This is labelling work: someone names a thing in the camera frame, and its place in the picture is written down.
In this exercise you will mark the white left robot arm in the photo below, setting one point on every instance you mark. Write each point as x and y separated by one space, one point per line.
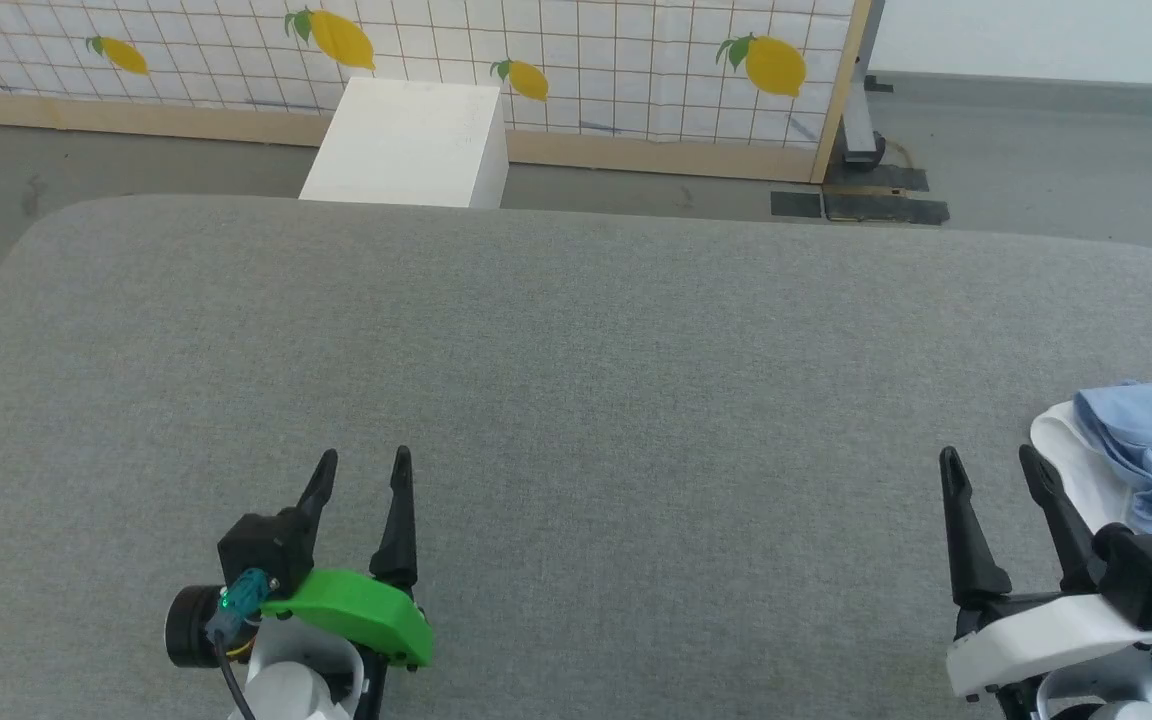
296 685

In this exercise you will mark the lemon print tiled panel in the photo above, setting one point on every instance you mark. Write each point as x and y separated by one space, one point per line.
586 80

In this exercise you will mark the white box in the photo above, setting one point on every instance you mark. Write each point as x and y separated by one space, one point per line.
406 145

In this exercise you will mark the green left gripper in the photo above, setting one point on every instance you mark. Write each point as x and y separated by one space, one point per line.
366 610

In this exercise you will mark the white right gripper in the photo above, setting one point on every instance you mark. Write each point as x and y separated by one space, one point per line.
1046 640

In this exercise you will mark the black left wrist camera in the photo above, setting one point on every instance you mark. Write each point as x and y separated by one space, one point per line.
261 550

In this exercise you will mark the grey metal panel support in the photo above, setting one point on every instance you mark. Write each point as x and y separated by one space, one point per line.
861 110

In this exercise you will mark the black floor plates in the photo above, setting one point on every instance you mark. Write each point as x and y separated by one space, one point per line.
866 200

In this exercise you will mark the white garment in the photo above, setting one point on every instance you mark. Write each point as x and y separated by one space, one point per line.
1076 470

